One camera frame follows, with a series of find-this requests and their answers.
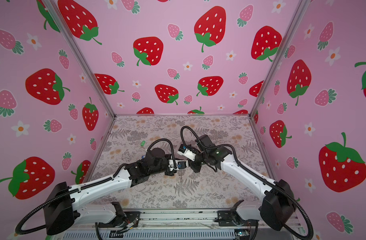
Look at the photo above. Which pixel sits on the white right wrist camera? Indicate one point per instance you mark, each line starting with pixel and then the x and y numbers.
pixel 189 152

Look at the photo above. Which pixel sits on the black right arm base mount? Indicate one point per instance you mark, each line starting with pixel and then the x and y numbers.
pixel 239 215

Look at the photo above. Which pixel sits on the right aluminium corner post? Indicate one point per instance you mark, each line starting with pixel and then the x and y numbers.
pixel 287 38

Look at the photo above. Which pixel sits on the aluminium corner post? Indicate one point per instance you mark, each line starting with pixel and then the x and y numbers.
pixel 287 38
pixel 69 38

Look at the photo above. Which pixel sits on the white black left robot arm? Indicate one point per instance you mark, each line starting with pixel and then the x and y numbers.
pixel 63 207

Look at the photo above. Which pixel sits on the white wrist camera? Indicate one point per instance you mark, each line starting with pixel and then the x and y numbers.
pixel 176 165
pixel 189 152

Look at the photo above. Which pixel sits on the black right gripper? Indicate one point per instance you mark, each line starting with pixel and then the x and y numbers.
pixel 191 164

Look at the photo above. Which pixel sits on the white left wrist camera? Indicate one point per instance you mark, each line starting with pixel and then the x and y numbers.
pixel 176 165

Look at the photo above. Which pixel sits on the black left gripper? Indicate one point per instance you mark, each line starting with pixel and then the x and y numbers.
pixel 168 156

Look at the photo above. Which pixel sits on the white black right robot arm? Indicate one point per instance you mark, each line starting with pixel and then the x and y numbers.
pixel 278 202

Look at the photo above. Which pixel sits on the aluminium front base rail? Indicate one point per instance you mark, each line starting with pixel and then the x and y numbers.
pixel 150 218

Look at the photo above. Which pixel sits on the grey slotted cable duct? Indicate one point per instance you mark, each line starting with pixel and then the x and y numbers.
pixel 208 234

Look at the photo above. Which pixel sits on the left aluminium corner post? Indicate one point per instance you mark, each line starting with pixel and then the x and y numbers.
pixel 69 38

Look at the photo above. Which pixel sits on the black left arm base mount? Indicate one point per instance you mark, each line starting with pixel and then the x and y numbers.
pixel 124 220

